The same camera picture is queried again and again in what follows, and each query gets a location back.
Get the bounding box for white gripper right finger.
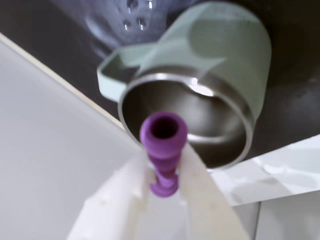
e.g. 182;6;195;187
176;142;251;240

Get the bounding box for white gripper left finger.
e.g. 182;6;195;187
66;147;154;240

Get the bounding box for purple pen grip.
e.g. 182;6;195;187
139;111;189;199

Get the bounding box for pale green steel mug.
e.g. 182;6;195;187
96;0;273;171

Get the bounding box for black table mat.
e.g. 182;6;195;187
0;0;320;173

